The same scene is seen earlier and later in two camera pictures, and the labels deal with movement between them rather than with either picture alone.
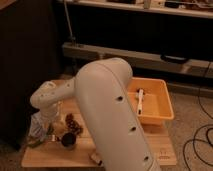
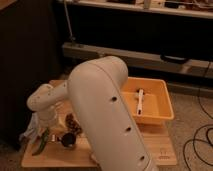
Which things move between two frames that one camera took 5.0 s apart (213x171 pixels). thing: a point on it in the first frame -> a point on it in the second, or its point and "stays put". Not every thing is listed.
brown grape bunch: [72, 126] stays put
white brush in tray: [140, 93] stays put
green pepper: [49, 135] -> [45, 137]
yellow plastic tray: [157, 101] stays put
